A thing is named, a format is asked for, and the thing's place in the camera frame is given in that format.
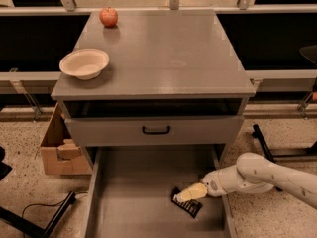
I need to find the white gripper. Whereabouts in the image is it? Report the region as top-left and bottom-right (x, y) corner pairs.
(173, 171), (227, 203)

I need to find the black rxbar chocolate wrapper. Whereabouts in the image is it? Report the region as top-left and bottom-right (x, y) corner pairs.
(170, 187), (203, 218)

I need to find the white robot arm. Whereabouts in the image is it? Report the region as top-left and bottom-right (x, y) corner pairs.
(172, 152), (317, 208)

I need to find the grey top drawer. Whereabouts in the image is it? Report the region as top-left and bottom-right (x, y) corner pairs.
(65, 116), (244, 147)

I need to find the open grey middle drawer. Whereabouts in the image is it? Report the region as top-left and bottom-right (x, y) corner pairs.
(81, 145), (238, 238)

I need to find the grey drawer cabinet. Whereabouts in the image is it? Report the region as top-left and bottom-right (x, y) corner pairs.
(52, 10), (255, 162)

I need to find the cardboard box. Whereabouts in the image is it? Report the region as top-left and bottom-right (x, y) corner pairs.
(40, 105), (91, 176)

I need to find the white paper bowl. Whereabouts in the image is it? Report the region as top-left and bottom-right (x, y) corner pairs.
(59, 49), (110, 80)

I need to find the black stand leg left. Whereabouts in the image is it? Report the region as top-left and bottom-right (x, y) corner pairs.
(0, 191), (76, 238)

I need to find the red apple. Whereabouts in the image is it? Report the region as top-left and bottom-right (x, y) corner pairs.
(99, 7), (118, 28)

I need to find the black drawer handle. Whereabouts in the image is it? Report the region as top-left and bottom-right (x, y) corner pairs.
(142, 126), (171, 135)

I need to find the black cable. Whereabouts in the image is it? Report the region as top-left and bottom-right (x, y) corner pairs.
(21, 191), (88, 238)

